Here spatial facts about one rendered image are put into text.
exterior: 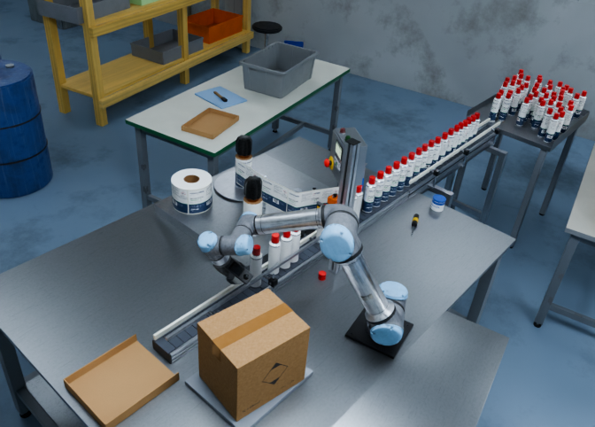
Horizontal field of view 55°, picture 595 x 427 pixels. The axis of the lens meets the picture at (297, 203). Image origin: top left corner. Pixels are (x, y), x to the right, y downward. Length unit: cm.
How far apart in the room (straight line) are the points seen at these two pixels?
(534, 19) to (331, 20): 230
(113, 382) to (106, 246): 80
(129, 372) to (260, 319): 55
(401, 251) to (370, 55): 447
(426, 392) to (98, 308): 133
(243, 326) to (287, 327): 15
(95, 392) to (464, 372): 136
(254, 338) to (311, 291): 66
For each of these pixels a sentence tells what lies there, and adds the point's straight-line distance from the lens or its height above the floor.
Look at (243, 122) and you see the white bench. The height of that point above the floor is 80.
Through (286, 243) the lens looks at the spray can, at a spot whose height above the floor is 103.
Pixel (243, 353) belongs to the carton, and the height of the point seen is 112.
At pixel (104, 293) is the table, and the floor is 83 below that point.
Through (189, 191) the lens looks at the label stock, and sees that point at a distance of 280.
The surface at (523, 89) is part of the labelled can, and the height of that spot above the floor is 104.
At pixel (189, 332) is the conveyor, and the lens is 228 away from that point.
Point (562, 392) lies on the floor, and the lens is 366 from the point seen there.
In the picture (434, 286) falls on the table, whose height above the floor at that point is 83.
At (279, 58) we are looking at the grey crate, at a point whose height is 90.
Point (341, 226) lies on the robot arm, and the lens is 191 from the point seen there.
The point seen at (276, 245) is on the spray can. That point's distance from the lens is 241.
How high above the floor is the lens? 254
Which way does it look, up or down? 34 degrees down
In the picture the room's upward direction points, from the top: 5 degrees clockwise
